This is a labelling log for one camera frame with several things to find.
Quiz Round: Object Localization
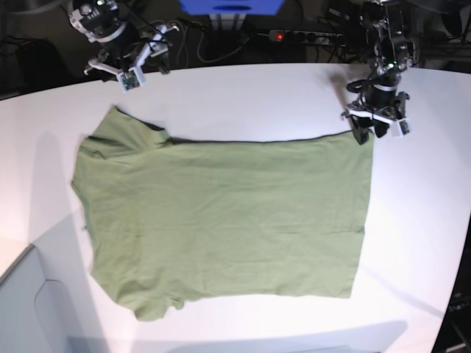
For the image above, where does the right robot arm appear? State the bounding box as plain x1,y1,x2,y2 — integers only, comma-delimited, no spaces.
67,1,179,92

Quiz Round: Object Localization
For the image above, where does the grey cable loop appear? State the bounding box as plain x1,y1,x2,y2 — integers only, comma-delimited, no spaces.
146,21,255,68

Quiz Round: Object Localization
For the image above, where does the blue box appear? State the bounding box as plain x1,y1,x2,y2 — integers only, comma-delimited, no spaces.
180,0,284,15

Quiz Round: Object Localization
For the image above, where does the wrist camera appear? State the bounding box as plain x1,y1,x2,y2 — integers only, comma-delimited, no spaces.
116,70,145,93
389,118,411,138

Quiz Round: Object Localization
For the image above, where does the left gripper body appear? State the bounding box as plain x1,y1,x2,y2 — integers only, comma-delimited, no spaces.
341,75,409,124

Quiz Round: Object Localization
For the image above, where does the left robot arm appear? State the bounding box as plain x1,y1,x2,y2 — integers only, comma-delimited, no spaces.
342,1,411,145

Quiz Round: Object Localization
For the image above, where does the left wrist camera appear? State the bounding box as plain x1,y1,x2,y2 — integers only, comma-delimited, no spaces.
389,118,411,138

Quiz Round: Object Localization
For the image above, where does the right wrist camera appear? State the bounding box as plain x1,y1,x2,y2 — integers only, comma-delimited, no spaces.
116,70,145,93

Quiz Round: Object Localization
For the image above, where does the green T-shirt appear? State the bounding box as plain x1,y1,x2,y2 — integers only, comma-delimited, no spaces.
71,109,374,321

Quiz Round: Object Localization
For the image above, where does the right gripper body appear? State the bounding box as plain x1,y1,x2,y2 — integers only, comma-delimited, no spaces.
84,22,180,81

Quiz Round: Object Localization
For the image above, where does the white power strip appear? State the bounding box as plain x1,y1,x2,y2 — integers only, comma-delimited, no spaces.
268,29,346,46

